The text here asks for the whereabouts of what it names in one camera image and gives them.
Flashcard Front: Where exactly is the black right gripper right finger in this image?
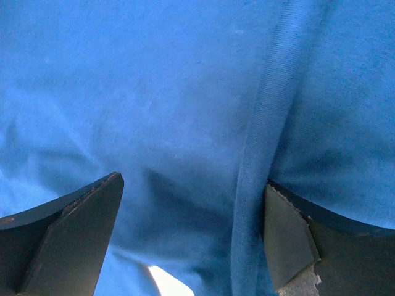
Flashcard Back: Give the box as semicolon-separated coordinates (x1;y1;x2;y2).
262;181;394;296

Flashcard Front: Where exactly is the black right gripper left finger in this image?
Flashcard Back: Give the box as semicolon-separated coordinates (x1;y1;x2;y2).
1;172;124;296

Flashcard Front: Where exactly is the blue t shirt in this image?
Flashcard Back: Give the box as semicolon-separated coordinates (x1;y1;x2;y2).
1;1;394;295

